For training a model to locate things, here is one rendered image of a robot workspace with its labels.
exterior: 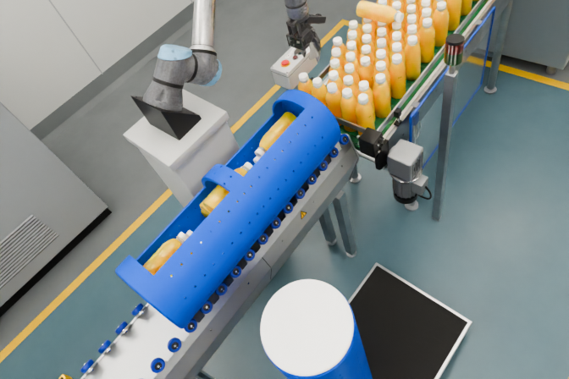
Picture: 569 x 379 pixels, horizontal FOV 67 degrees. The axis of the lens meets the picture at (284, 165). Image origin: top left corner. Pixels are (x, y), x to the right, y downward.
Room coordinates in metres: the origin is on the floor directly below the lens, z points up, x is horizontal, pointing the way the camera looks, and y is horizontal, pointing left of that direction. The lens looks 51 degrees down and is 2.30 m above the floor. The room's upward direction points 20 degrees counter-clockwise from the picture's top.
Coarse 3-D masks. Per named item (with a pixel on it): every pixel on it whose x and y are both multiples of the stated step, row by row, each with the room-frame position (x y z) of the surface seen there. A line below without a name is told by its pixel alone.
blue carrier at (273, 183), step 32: (288, 96) 1.18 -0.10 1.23; (288, 128) 1.04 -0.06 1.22; (320, 128) 1.03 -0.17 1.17; (288, 160) 0.94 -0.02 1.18; (320, 160) 0.98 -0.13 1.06; (256, 192) 0.85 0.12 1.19; (288, 192) 0.87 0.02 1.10; (192, 224) 0.93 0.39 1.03; (224, 224) 0.77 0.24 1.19; (256, 224) 0.78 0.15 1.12; (128, 256) 0.78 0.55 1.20; (192, 256) 0.70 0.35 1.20; (224, 256) 0.70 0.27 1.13; (160, 288) 0.63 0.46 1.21; (192, 288) 0.63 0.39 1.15
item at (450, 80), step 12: (456, 72) 1.12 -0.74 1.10; (444, 84) 1.14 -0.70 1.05; (456, 84) 1.12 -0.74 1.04; (444, 96) 1.13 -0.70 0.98; (444, 108) 1.13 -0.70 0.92; (444, 120) 1.12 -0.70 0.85; (444, 132) 1.12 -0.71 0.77; (444, 144) 1.11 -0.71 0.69; (444, 156) 1.11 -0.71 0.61; (444, 168) 1.11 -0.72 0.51; (444, 180) 1.11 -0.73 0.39
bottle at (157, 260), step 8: (168, 240) 0.83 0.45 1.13; (176, 240) 0.82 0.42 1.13; (160, 248) 0.81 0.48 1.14; (168, 248) 0.80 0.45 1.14; (176, 248) 0.80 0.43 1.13; (152, 256) 0.79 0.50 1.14; (160, 256) 0.78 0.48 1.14; (168, 256) 0.77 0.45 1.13; (144, 264) 0.78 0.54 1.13; (152, 264) 0.76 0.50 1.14; (160, 264) 0.76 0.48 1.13; (152, 272) 0.74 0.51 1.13
